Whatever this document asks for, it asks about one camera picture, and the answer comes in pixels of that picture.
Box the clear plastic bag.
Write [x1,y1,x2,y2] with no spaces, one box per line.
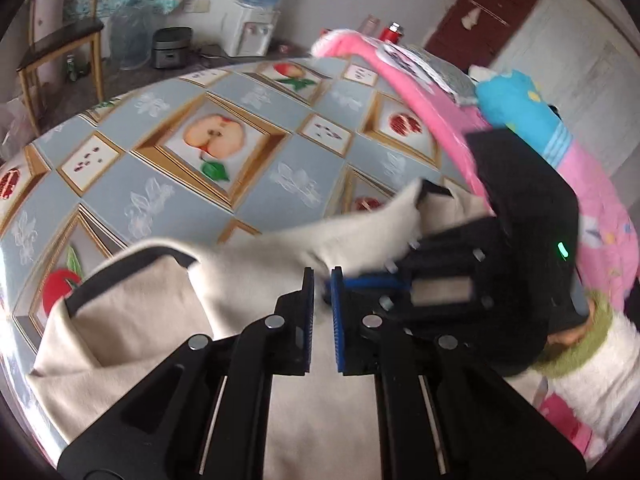
[0,100,33,161]

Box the fruit-print tablecloth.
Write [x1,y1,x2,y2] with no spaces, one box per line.
[0,55,481,411]

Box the pink floral blanket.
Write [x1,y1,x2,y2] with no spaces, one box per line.
[310,29,640,461]

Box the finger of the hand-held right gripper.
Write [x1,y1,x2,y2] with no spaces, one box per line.
[350,240,421,283]
[345,284,416,331]

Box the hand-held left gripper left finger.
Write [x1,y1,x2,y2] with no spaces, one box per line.
[57,266,317,480]

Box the black rice cooker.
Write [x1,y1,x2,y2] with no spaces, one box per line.
[151,26,193,70]

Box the grey lace cloth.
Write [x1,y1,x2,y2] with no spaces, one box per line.
[380,42,481,106]

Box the white wardrobe door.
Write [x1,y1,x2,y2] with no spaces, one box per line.
[492,0,640,196]

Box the clear empty water jug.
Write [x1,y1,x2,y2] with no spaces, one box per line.
[107,7,153,71]

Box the beige jacket with black trim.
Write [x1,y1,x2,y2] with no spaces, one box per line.
[27,180,541,480]

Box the person's right hand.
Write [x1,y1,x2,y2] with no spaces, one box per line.
[547,300,598,348]

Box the wooden chair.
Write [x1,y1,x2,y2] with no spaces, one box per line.
[17,0,112,133]

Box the blue dotted pillow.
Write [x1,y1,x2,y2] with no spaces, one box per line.
[472,67,573,168]

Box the white water dispenser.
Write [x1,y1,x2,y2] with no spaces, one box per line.
[222,4,280,58]

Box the dark red door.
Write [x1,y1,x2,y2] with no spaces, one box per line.
[424,0,541,63]

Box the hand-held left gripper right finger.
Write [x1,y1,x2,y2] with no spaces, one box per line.
[330,266,587,480]

